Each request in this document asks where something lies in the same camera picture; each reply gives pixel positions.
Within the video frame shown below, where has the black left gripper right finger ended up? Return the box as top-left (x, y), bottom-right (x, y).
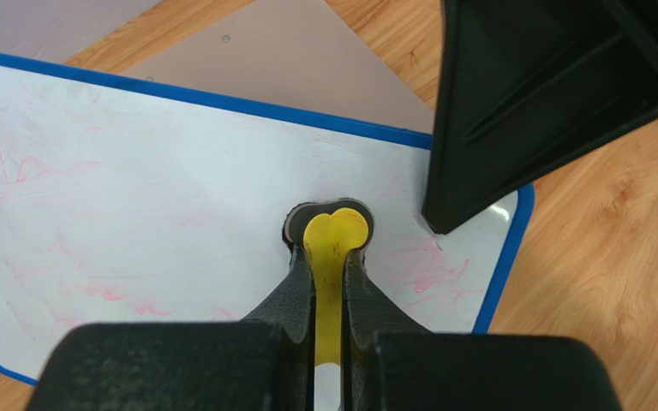
top-left (341, 250), bottom-right (429, 410)

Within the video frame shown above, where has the blue framed whiteboard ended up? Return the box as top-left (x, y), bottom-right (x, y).
top-left (0, 54), bottom-right (535, 384)

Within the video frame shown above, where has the grey translucent mat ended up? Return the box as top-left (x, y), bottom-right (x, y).
top-left (0, 1), bottom-right (441, 132)

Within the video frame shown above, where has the yellow whiteboard eraser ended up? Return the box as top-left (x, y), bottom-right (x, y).
top-left (284, 198), bottom-right (374, 366)

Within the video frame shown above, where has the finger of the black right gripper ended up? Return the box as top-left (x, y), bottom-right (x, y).
top-left (422, 1), bottom-right (658, 234)

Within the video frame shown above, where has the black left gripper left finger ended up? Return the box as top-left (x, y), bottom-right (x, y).
top-left (242, 245), bottom-right (315, 410)

